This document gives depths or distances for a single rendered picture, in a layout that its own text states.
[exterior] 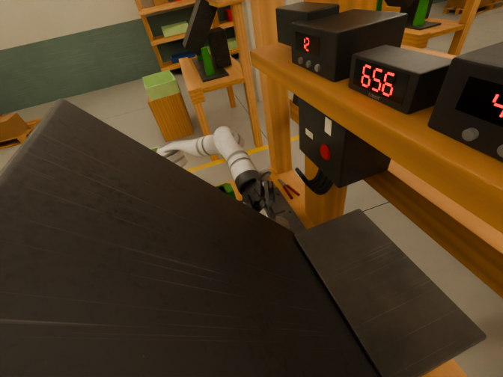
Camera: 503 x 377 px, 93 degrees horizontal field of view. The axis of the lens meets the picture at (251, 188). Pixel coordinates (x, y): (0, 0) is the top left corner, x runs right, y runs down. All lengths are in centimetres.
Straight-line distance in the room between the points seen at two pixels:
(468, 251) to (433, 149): 37
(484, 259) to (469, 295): 150
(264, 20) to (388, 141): 74
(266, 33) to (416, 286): 87
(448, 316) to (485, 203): 29
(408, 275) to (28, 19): 793
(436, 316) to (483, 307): 160
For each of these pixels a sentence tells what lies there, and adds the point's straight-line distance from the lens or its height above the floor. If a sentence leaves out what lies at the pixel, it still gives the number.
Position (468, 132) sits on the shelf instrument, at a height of 156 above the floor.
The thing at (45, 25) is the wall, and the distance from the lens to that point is 786.
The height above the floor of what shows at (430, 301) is 124.
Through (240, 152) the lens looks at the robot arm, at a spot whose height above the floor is 131.
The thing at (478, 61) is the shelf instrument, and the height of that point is 161.
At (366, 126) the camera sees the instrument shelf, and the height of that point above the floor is 152.
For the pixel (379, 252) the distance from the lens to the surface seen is 57.
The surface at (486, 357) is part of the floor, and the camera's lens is 200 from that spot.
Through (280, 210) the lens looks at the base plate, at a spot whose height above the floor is 90.
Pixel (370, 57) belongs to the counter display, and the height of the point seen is 159.
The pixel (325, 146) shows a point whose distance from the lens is 50.
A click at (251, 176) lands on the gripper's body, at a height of 129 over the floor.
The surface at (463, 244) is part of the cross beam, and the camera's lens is 65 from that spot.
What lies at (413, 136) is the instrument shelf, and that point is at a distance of 33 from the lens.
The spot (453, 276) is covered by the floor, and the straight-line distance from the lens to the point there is 217.
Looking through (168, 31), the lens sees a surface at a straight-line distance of 691.
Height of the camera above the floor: 170
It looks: 42 degrees down
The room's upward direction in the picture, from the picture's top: 12 degrees counter-clockwise
